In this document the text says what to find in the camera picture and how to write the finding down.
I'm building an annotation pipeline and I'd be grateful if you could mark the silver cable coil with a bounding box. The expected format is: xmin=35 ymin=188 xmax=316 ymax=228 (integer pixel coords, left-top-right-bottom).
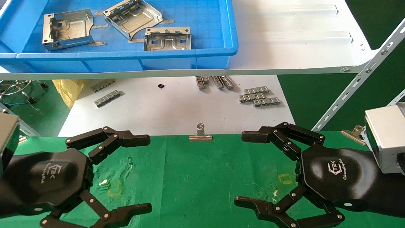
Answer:
xmin=0 ymin=80 xmax=32 ymax=95

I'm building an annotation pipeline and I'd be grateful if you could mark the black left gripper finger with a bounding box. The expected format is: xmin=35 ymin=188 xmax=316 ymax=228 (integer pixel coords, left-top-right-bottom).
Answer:
xmin=65 ymin=126 xmax=151 ymax=165
xmin=40 ymin=190 xmax=152 ymax=228

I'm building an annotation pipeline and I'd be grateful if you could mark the blue plastic bin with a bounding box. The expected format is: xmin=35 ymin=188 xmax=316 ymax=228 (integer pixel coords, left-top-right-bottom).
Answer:
xmin=0 ymin=0 xmax=239 ymax=73

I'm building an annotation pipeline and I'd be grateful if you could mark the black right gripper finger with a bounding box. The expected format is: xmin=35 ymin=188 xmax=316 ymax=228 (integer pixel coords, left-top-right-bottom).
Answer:
xmin=241 ymin=122 xmax=326 ymax=162
xmin=234 ymin=185 xmax=345 ymax=228

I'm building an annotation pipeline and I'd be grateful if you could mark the white flat board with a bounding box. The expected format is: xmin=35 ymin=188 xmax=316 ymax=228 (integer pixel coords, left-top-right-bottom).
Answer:
xmin=58 ymin=75 xmax=298 ymax=137

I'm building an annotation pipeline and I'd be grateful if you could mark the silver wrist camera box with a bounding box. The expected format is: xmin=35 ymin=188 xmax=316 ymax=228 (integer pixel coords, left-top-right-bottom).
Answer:
xmin=364 ymin=102 xmax=405 ymax=174
xmin=0 ymin=112 xmax=20 ymax=178

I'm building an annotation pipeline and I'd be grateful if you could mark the yellow cloth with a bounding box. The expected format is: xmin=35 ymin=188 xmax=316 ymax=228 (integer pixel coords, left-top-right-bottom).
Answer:
xmin=52 ymin=79 xmax=86 ymax=109

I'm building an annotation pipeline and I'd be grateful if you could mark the white slotted shelf upright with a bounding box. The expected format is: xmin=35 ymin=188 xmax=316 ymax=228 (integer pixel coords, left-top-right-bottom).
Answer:
xmin=312 ymin=19 xmax=405 ymax=132
xmin=0 ymin=103 xmax=41 ymax=137

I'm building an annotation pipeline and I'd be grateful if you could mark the white ribbed shelf board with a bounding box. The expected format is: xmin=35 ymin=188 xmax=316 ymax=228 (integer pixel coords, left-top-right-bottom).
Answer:
xmin=0 ymin=0 xmax=380 ymax=80

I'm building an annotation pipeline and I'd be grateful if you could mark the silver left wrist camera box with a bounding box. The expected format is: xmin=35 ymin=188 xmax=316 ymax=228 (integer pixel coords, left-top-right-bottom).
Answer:
xmin=0 ymin=112 xmax=20 ymax=178

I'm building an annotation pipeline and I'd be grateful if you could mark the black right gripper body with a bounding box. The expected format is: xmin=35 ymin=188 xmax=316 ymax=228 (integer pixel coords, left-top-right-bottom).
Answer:
xmin=297 ymin=142 xmax=405 ymax=219

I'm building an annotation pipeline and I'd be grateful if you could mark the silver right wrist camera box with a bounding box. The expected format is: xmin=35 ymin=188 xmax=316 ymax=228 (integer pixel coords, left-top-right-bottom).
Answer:
xmin=364 ymin=102 xmax=405 ymax=174

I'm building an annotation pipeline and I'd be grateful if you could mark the green table cloth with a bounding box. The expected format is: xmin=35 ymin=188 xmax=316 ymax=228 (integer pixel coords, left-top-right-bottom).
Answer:
xmin=0 ymin=130 xmax=405 ymax=228

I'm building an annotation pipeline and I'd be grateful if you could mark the white background shelf rack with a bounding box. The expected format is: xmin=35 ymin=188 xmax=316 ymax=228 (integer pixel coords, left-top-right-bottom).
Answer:
xmin=386 ymin=90 xmax=405 ymax=106

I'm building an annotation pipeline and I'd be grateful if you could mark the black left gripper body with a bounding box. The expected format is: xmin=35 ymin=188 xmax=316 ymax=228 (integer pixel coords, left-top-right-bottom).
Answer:
xmin=0 ymin=148 xmax=94 ymax=219

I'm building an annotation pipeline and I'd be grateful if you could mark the thin blue cable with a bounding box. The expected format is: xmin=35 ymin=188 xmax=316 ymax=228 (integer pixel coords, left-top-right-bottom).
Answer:
xmin=0 ymin=95 xmax=40 ymax=110

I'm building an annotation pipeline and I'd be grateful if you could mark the galvanized sheet metal bracket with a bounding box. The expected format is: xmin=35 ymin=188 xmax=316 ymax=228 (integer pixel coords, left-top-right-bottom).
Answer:
xmin=143 ymin=27 xmax=192 ymax=51
xmin=102 ymin=0 xmax=163 ymax=41
xmin=42 ymin=9 xmax=95 ymax=51

